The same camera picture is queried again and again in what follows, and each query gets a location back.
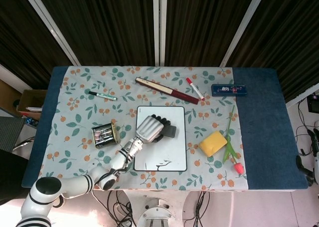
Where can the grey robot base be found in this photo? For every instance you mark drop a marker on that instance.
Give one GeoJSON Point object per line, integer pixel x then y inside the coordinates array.
{"type": "Point", "coordinates": [157, 212]}

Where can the blue pencil case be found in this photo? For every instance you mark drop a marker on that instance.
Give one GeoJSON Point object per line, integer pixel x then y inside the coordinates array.
{"type": "Point", "coordinates": [229, 90]}

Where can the yellow sponge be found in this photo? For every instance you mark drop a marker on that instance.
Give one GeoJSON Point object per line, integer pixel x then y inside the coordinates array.
{"type": "Point", "coordinates": [213, 143]}

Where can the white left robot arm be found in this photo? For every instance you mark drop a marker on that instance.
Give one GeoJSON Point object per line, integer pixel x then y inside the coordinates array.
{"type": "Point", "coordinates": [74, 184]}

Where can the person in black clothes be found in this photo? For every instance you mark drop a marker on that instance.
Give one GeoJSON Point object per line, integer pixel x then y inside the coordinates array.
{"type": "Point", "coordinates": [10, 177]}

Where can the white board with black rim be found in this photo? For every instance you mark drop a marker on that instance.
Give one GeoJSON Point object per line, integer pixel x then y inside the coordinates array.
{"type": "Point", "coordinates": [174, 152]}

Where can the white frame post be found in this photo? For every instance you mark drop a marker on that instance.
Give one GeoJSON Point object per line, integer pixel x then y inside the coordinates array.
{"type": "Point", "coordinates": [52, 30]}
{"type": "Point", "coordinates": [241, 30]}
{"type": "Point", "coordinates": [159, 25]}

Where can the floral fruit print tablecloth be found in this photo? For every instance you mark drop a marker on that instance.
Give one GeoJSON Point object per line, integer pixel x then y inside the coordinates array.
{"type": "Point", "coordinates": [74, 112]}

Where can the red marker pen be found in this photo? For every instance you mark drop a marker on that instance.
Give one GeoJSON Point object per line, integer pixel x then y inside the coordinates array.
{"type": "Point", "coordinates": [195, 88]}

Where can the cardboard box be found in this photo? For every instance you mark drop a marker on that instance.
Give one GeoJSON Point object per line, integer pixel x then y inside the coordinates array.
{"type": "Point", "coordinates": [32, 99]}

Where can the artificial tulip flower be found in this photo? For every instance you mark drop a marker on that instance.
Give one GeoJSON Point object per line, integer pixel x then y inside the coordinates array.
{"type": "Point", "coordinates": [239, 167]}

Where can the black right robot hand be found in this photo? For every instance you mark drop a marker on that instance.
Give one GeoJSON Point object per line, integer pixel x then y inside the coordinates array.
{"type": "Point", "coordinates": [305, 168]}

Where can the blue felt table cover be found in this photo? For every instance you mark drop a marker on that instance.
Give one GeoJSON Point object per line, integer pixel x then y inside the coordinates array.
{"type": "Point", "coordinates": [266, 137]}

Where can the dark grey whiteboard eraser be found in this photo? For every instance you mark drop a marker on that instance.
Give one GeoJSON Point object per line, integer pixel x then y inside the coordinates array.
{"type": "Point", "coordinates": [172, 131]}

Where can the black electronic device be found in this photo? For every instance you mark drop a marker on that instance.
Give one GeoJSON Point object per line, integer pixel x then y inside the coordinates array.
{"type": "Point", "coordinates": [313, 103]}

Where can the dark brown curtain panel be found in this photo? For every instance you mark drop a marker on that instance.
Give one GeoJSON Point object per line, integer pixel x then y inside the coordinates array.
{"type": "Point", "coordinates": [20, 37]}
{"type": "Point", "coordinates": [104, 25]}
{"type": "Point", "coordinates": [291, 37]}
{"type": "Point", "coordinates": [207, 25]}

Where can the maroon folded hand fan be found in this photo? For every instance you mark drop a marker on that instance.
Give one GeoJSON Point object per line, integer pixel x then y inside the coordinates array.
{"type": "Point", "coordinates": [164, 88]}

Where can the black luncheon meat can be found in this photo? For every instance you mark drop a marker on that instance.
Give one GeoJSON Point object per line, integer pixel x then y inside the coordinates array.
{"type": "Point", "coordinates": [104, 136]}

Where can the grey mesh chair back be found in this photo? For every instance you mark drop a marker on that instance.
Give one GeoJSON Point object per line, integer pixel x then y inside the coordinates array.
{"type": "Point", "coordinates": [11, 134]}

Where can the white marker with black cap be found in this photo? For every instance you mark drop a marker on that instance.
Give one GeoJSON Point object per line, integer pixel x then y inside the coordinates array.
{"type": "Point", "coordinates": [103, 95]}

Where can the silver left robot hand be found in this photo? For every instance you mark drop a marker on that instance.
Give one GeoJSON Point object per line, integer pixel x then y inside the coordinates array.
{"type": "Point", "coordinates": [147, 129]}

